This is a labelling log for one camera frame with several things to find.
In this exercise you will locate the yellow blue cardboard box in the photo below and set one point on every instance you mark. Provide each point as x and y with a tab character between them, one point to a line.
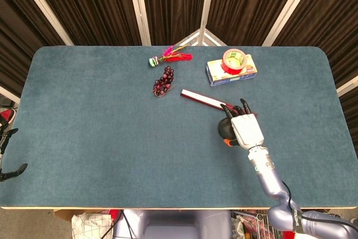
232	72

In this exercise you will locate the white checked bag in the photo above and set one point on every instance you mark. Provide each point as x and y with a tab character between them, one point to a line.
91	226

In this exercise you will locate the purple plastic grape bunch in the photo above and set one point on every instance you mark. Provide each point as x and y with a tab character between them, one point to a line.
164	82

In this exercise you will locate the dark red folding fan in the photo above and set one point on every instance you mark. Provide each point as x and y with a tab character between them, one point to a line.
201	99

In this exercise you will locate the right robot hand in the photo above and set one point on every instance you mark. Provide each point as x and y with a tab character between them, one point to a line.
246	127

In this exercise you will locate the red tape roll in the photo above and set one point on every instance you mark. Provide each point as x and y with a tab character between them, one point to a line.
234	61

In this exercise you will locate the blue felt table mat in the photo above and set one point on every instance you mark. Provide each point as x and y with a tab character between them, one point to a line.
112	138

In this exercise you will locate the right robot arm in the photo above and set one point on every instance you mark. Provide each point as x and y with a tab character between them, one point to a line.
279	191

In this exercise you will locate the black round object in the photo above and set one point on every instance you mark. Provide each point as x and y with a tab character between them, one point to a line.
226	128

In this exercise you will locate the red pink feather shuttlecock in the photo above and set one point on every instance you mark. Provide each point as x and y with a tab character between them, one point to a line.
170	56

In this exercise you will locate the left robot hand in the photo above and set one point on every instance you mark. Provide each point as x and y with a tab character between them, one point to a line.
4	149

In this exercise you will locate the white frame folding screen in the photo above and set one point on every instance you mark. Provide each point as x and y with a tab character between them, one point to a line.
137	6

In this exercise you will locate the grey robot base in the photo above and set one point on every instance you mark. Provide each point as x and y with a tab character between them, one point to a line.
173	223

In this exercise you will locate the red white round drum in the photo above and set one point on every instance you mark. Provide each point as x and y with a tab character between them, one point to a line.
289	234

